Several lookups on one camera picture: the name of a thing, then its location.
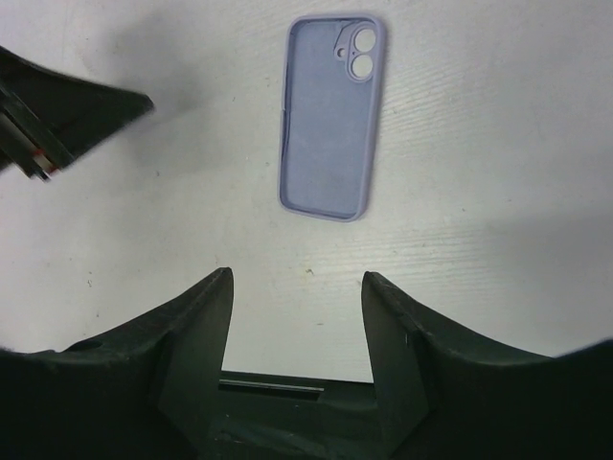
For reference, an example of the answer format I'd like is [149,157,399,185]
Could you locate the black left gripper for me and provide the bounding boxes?
[1,48,154,181]

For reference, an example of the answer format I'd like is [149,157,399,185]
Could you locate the lilac phone case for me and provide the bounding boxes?
[278,12,386,222]

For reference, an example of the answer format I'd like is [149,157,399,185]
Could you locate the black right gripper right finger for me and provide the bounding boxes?
[361,272,612,459]

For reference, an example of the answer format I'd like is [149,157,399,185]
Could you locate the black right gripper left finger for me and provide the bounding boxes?
[1,267,234,459]

